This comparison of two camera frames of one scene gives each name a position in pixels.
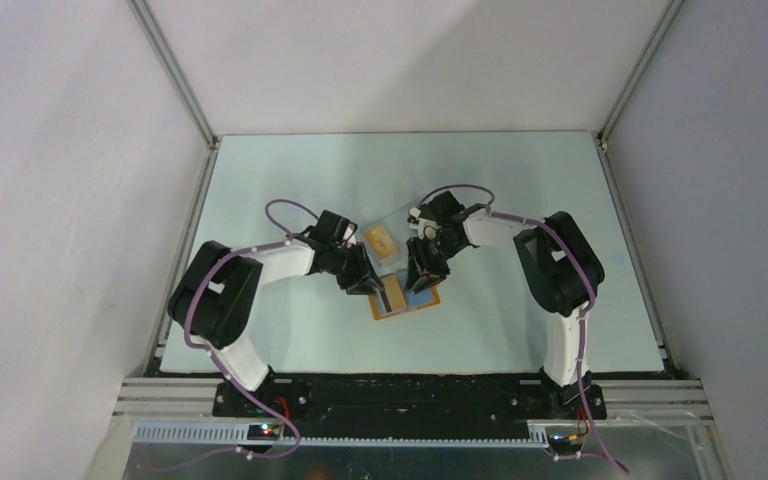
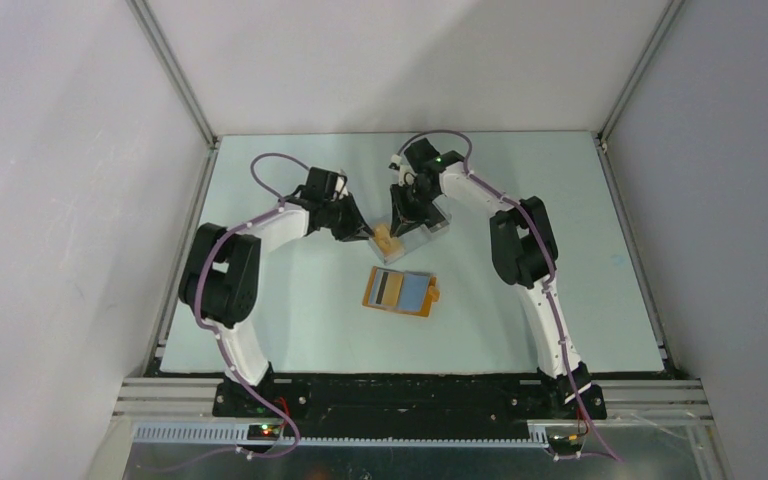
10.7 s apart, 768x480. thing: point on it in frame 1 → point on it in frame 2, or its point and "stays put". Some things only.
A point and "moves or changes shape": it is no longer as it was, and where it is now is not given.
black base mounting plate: x=410 y=400 stays put
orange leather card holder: x=424 y=298 moves or changes shape
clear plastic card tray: x=387 y=235 stays put
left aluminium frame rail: x=170 y=54 stays put
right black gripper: x=421 y=269 → x=403 y=217
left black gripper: x=363 y=277 → x=356 y=229
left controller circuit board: x=266 y=432 stays put
